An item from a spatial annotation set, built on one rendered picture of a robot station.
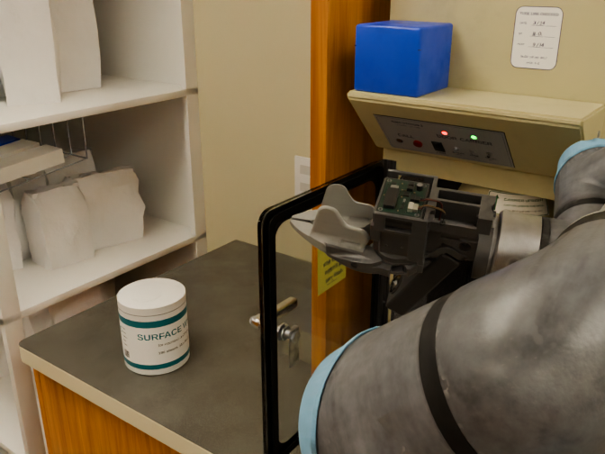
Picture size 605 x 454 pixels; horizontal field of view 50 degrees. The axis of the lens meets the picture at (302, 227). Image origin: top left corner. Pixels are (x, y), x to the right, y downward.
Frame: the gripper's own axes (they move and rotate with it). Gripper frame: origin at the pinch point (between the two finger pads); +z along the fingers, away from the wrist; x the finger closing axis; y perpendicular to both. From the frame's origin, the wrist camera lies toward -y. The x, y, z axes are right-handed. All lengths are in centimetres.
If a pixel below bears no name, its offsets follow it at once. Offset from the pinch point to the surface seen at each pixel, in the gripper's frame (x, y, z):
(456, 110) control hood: -23.0, 2.5, -13.6
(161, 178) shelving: -87, -78, 77
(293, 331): -1.4, -21.8, 2.8
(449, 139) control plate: -25.9, -4.1, -13.1
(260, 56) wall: -91, -33, 41
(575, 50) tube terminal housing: -32.6, 7.2, -26.9
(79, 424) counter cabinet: -2, -72, 53
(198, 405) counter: -4, -53, 23
